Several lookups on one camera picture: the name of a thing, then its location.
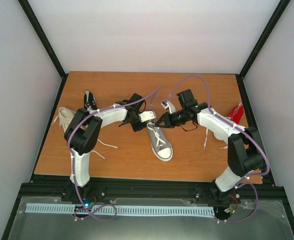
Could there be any white lace of grey sneaker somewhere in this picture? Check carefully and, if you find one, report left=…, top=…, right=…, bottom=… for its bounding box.
left=147, top=122, right=166, bottom=151

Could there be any grey low-top sneaker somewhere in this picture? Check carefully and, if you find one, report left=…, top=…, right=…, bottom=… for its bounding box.
left=146, top=122, right=173, bottom=162

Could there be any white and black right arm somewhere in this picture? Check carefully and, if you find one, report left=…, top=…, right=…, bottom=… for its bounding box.
left=155, top=89, right=266, bottom=202

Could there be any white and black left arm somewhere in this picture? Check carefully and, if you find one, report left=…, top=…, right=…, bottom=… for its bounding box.
left=64, top=93, right=146, bottom=202

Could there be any black high-top sneaker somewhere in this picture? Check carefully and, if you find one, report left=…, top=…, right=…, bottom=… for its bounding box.
left=84, top=90, right=98, bottom=111

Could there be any white lace of black sneaker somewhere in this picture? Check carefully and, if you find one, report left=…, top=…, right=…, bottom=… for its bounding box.
left=84, top=90, right=91, bottom=109

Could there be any white lace of red sneaker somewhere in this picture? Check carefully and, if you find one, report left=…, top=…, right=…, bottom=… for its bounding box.
left=203, top=128, right=228, bottom=150

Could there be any red high-top sneaker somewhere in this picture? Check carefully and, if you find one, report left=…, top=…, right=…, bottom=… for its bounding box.
left=226, top=102, right=244, bottom=124

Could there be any white high-top sneaker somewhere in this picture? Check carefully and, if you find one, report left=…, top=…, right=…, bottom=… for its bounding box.
left=58, top=107, right=76, bottom=132

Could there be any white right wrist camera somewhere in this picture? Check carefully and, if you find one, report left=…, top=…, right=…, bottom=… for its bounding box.
left=161, top=100, right=176, bottom=114

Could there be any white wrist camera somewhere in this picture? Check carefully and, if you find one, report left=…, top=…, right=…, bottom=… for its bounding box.
left=138, top=110, right=156, bottom=123
left=161, top=100, right=176, bottom=114

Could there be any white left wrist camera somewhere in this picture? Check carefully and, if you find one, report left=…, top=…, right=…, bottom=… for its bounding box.
left=138, top=110, right=156, bottom=123

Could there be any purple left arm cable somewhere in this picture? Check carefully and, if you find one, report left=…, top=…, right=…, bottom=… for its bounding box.
left=67, top=86, right=162, bottom=223

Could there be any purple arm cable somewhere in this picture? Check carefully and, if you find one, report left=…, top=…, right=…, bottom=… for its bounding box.
left=67, top=86, right=162, bottom=223
left=167, top=74, right=270, bottom=224

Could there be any black aluminium frame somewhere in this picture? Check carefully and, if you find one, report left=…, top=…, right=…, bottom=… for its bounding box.
left=2, top=0, right=294, bottom=240

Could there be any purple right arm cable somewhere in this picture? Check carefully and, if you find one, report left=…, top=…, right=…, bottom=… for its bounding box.
left=167, top=74, right=270, bottom=224

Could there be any light blue slotted cable duct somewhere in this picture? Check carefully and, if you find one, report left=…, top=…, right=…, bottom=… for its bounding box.
left=25, top=203, right=214, bottom=218

